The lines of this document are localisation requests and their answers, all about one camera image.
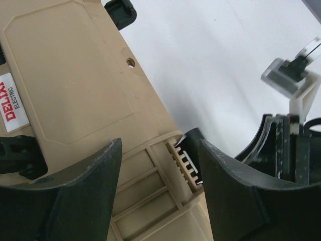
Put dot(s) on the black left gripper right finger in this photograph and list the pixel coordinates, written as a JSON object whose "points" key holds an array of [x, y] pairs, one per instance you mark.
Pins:
{"points": [[246, 204]]}

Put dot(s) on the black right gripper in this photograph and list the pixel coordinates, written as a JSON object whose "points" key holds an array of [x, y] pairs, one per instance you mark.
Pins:
{"points": [[285, 151]]}

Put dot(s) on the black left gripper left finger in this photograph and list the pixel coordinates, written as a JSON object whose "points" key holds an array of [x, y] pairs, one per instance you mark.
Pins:
{"points": [[73, 204]]}

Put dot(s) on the tan plastic tool box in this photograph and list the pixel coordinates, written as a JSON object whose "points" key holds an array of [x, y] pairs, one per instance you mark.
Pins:
{"points": [[69, 86]]}

